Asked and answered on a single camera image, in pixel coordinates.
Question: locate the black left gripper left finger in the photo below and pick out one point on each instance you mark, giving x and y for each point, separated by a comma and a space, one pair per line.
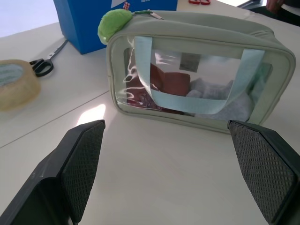
58, 178

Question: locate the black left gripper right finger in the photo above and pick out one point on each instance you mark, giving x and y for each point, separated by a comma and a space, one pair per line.
264, 173

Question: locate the pale green transparent pouch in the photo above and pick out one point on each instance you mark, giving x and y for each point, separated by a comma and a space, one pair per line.
199, 63

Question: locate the green plush charm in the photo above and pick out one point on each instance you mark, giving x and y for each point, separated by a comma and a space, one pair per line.
113, 24

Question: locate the light grey cloth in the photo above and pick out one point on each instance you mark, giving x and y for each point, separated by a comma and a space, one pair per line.
218, 98

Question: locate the clear packing tape roll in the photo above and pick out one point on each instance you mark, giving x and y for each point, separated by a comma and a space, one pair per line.
14, 84

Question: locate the dark red cloth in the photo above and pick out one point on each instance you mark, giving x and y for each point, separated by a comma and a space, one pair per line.
161, 86

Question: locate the blue cardboard box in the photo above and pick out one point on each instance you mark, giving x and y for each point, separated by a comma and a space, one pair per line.
100, 21

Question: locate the person in dark clothes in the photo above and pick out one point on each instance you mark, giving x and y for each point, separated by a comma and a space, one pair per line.
284, 7

